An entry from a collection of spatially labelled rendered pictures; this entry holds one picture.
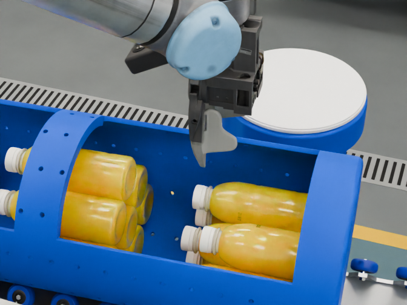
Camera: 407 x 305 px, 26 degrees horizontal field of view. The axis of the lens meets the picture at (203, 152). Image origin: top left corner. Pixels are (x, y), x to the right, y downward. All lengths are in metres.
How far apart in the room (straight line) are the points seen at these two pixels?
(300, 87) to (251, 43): 0.70
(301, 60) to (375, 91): 1.75
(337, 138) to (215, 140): 0.58
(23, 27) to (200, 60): 3.15
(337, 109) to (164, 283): 0.59
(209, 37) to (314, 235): 0.44
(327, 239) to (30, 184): 0.43
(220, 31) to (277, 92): 0.90
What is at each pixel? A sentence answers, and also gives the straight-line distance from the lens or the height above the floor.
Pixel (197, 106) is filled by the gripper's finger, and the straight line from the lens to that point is 1.09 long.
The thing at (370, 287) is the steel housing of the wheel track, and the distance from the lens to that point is 1.52.
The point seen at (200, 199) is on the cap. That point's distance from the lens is 1.38.
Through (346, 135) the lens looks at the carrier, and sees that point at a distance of 1.69.
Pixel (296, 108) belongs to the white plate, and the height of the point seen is 1.04.
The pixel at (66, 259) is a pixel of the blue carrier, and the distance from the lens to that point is 1.29.
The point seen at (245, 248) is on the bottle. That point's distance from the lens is 1.26.
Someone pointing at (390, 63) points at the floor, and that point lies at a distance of 3.73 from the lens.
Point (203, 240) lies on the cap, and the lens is 1.28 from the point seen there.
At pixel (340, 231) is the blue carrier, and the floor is 1.21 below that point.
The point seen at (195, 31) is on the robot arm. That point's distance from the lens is 0.82.
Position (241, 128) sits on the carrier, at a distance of 1.68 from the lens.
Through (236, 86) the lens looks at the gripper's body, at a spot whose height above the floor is 1.42.
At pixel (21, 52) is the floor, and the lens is 3.80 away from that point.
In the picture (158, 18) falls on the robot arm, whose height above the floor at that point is 1.62.
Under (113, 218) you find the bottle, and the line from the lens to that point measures 1.30.
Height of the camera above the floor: 2.04
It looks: 40 degrees down
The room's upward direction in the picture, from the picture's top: straight up
